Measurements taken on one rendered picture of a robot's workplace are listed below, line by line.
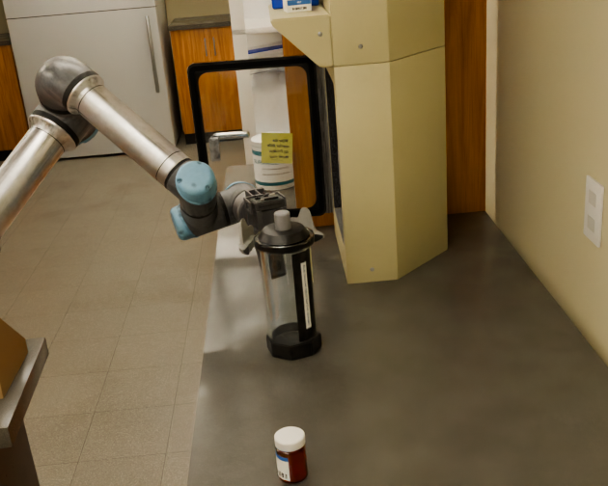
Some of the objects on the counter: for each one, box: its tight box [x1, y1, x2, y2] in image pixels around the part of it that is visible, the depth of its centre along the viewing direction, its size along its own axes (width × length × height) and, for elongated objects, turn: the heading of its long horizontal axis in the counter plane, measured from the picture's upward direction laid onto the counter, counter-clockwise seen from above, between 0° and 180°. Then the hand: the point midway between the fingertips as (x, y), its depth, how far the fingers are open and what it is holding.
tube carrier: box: [254, 227, 318, 345], centre depth 148 cm, size 11×11×21 cm
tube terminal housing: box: [318, 0, 448, 284], centre depth 177 cm, size 25×32×77 cm
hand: (285, 248), depth 145 cm, fingers open, 14 cm apart
